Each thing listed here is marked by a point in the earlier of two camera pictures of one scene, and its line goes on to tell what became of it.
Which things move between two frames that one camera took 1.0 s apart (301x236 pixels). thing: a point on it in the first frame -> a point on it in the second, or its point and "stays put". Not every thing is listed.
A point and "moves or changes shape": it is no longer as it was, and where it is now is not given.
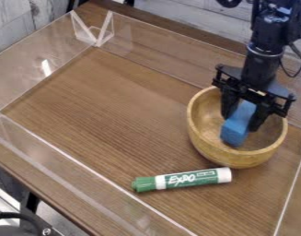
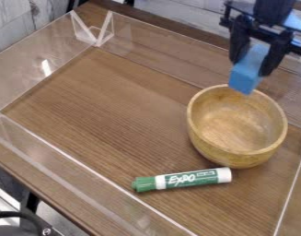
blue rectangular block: [235, 129] moves or changes shape
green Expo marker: [182, 179] stays put
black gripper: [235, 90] -> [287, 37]
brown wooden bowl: [262, 144] stays put
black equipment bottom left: [33, 224] stays put
